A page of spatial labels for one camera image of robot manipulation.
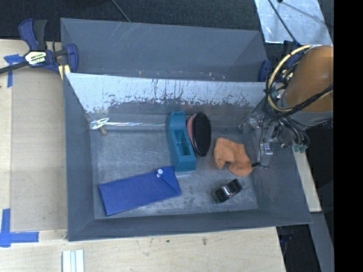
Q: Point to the orange cloth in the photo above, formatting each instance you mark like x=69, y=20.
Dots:
x=231, y=154

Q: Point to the black oval brush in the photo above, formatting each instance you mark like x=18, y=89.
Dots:
x=202, y=135

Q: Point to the grey metal bin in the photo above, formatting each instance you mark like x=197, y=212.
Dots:
x=136, y=152

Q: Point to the clear plastic tube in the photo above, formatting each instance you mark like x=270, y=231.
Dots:
x=127, y=124

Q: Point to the teal plastic box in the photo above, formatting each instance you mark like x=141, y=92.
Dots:
x=181, y=149

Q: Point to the blue flat envelope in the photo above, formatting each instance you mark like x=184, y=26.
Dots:
x=139, y=191

